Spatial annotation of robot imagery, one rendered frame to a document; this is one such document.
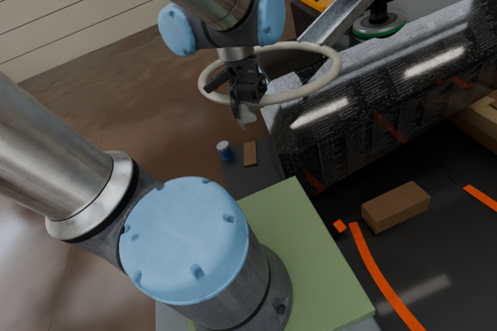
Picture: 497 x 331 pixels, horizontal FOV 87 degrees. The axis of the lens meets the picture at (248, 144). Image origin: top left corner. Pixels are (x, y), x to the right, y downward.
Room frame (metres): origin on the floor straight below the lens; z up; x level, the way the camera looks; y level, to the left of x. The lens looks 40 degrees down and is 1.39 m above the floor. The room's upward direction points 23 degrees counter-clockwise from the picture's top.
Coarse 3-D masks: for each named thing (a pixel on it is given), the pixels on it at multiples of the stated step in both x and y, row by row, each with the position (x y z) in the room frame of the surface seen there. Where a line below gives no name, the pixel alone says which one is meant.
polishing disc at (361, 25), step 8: (368, 16) 1.16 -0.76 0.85; (392, 16) 1.07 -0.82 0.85; (400, 16) 1.04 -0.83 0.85; (360, 24) 1.11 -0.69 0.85; (368, 24) 1.08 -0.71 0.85; (376, 24) 1.05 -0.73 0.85; (384, 24) 1.03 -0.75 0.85; (392, 24) 1.00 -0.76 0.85; (400, 24) 0.99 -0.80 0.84; (360, 32) 1.06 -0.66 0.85; (368, 32) 1.03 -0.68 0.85; (376, 32) 1.00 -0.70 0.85
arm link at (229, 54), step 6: (222, 48) 0.60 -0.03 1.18; (228, 48) 0.59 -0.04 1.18; (234, 48) 0.59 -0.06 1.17; (240, 48) 0.59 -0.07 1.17; (246, 48) 0.59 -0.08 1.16; (252, 48) 0.61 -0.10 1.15; (222, 54) 0.61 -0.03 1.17; (228, 54) 0.60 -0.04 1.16; (234, 54) 0.59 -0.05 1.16; (240, 54) 0.59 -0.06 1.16; (246, 54) 0.59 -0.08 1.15; (222, 60) 0.61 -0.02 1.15; (228, 60) 0.60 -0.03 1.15; (234, 60) 0.59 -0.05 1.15
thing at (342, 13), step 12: (336, 0) 1.05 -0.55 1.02; (348, 0) 1.07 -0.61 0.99; (360, 0) 0.95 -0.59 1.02; (372, 0) 0.98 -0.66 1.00; (324, 12) 1.02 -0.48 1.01; (336, 12) 1.05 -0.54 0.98; (348, 12) 0.93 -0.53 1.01; (360, 12) 0.95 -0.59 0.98; (312, 24) 0.99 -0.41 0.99; (324, 24) 1.01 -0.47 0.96; (336, 24) 0.90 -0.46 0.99; (348, 24) 0.92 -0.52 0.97; (300, 36) 0.97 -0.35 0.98; (312, 36) 0.98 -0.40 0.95; (324, 36) 0.95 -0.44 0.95; (336, 36) 0.89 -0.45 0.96
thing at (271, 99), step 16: (256, 48) 1.04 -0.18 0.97; (272, 48) 1.02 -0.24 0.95; (288, 48) 0.99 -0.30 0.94; (304, 48) 0.93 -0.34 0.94; (320, 48) 0.86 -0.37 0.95; (224, 64) 1.01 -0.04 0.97; (336, 64) 0.68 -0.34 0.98; (320, 80) 0.61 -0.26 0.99; (208, 96) 0.72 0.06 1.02; (224, 96) 0.67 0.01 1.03; (272, 96) 0.60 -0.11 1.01; (288, 96) 0.58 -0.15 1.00; (304, 96) 0.59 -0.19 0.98
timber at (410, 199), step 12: (396, 192) 0.68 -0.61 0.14; (408, 192) 0.65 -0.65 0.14; (420, 192) 0.63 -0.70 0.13; (372, 204) 0.67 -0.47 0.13; (384, 204) 0.64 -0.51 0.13; (396, 204) 0.62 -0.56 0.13; (408, 204) 0.60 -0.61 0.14; (420, 204) 0.58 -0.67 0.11; (372, 216) 0.61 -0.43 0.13; (384, 216) 0.59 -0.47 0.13; (396, 216) 0.58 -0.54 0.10; (408, 216) 0.58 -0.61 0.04; (372, 228) 0.60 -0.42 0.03; (384, 228) 0.58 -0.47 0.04
